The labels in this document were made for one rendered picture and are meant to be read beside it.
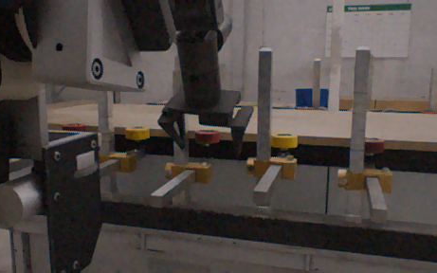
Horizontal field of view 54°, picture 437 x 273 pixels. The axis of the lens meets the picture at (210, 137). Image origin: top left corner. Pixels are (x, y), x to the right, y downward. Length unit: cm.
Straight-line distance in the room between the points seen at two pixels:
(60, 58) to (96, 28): 3
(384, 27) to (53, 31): 810
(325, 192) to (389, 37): 701
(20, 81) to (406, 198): 124
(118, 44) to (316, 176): 114
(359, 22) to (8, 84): 805
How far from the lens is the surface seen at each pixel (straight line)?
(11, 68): 42
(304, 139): 139
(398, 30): 838
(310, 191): 145
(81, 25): 33
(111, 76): 35
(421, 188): 146
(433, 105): 231
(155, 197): 105
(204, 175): 127
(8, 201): 48
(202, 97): 63
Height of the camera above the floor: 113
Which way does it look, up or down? 10 degrees down
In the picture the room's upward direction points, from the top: straight up
